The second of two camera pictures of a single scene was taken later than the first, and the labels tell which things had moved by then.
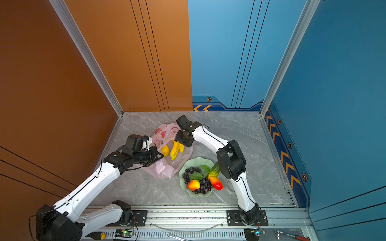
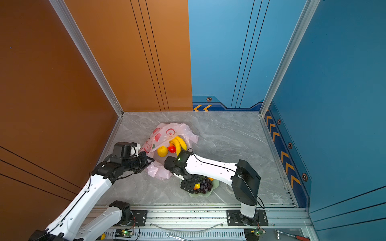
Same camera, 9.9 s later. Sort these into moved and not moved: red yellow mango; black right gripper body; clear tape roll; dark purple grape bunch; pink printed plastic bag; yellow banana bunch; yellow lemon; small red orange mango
Moved: pink printed plastic bag; small red orange mango; black right gripper body
Not moved: red yellow mango; yellow lemon; clear tape roll; yellow banana bunch; dark purple grape bunch
